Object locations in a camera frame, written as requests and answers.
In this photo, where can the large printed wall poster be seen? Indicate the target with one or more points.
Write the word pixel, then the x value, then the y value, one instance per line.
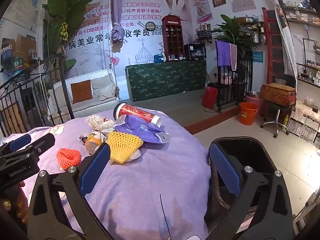
pixel 140 42

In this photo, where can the red patterned cylinder canister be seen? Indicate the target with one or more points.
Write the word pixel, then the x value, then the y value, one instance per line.
pixel 137 113

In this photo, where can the black iron rack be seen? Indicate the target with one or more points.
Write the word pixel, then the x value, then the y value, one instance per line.
pixel 225 97

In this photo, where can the orange patterned box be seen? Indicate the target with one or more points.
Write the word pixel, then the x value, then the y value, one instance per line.
pixel 277 93

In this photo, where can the beige cushion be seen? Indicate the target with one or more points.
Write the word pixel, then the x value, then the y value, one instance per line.
pixel 103 86

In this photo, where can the orange foam fruit net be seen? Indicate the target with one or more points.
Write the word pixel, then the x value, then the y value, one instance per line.
pixel 67 158

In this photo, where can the pink basin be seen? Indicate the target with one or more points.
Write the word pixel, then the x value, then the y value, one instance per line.
pixel 258 103

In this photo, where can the small white drink carton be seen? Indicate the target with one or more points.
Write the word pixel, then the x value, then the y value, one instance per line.
pixel 104 137

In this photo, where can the blue bag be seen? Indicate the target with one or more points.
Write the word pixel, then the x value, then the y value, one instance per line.
pixel 159 58

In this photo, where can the purple towel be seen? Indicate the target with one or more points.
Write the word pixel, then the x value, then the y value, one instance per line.
pixel 223 53

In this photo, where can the black display box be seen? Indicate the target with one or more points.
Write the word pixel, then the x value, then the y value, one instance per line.
pixel 195 52

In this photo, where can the red ladder shelf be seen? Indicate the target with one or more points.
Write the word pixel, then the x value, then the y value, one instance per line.
pixel 268 55

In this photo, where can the black iron bed frame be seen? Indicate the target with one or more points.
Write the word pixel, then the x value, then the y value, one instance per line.
pixel 65 92

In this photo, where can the yellow foam fruit net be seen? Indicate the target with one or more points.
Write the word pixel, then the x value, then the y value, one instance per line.
pixel 122 145

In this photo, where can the white red wrapper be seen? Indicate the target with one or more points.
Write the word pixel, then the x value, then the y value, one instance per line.
pixel 98 122

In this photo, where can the banana plant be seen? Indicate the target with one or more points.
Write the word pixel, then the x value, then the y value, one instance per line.
pixel 60 0

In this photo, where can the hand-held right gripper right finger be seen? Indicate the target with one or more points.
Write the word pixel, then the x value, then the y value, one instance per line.
pixel 225 168

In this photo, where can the person's left hand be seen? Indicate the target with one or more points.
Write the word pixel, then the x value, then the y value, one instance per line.
pixel 22 195

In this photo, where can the orange cushion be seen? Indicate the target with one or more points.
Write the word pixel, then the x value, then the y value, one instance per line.
pixel 81 92

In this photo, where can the yellow bottle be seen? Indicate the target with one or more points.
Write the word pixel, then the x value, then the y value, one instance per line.
pixel 286 122

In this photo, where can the white wicker swing seat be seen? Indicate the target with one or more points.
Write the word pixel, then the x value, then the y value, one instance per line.
pixel 82 110

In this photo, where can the small shelf with bottles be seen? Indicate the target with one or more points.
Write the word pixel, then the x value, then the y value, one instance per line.
pixel 203 33

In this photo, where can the red phone booth cabinet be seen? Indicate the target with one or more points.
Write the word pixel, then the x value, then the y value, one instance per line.
pixel 173 22

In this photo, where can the black trash bin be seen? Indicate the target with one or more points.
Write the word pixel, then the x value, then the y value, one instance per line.
pixel 240 150

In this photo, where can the green potted plant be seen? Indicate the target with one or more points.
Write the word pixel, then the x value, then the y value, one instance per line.
pixel 232 27

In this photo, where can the wall shelves with products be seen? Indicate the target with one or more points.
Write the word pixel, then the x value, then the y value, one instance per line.
pixel 305 17

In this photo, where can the orange juice bottle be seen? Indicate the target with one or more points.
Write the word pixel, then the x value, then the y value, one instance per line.
pixel 92 142

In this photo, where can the pink towel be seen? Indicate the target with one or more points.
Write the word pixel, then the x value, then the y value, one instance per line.
pixel 233 57

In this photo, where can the hanging white banner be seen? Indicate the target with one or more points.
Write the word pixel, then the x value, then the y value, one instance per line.
pixel 287 50

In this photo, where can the purple plastic bag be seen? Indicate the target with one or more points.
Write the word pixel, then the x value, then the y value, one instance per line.
pixel 140 128

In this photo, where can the red bag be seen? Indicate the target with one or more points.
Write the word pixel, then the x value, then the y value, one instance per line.
pixel 209 97

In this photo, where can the pink wall poster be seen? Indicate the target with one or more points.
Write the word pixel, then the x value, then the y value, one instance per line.
pixel 201 2

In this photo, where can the orange bucket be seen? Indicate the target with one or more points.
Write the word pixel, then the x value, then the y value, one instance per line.
pixel 248 115

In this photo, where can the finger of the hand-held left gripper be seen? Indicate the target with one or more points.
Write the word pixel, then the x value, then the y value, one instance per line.
pixel 40 142
pixel 21 140

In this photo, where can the white tissue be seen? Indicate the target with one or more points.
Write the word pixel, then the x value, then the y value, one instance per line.
pixel 135 156

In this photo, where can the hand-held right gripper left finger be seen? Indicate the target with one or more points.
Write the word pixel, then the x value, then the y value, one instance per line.
pixel 96 166

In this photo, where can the small dark wrapper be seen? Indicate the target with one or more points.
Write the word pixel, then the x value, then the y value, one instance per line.
pixel 83 139

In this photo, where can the purple floral bedsheet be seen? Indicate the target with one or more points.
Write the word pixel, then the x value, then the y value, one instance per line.
pixel 155 180

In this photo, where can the white lace covered table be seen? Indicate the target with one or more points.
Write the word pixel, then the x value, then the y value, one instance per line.
pixel 307 112

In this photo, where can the blue wall sign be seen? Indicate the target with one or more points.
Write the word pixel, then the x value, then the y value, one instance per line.
pixel 257 56

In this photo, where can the teal tin can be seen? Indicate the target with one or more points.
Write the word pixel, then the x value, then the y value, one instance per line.
pixel 17 65

